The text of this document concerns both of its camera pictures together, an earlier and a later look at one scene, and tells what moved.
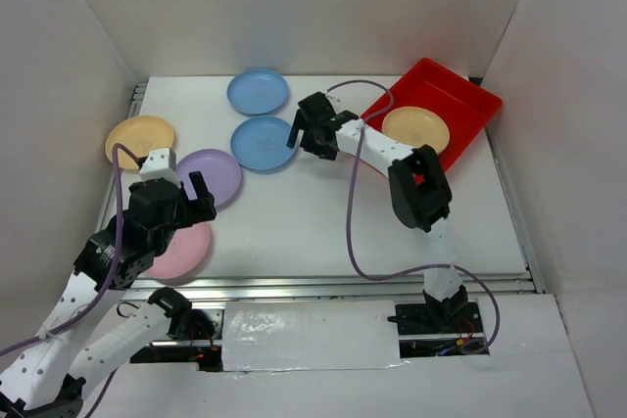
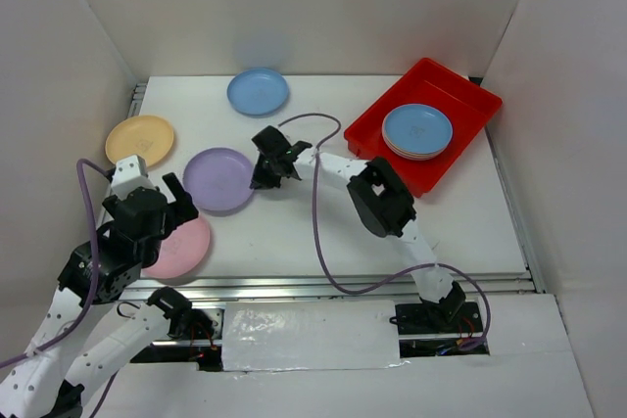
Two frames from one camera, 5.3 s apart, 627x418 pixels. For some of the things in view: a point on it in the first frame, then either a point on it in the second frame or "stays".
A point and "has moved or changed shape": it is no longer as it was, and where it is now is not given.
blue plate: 261,143 -> 417,128
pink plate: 185,251 stays
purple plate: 220,172 has moved or changed shape
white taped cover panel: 310,335 stays
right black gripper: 326,150 -> 262,178
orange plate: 140,134 stays
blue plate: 258,91 stays
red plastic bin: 467,108 stays
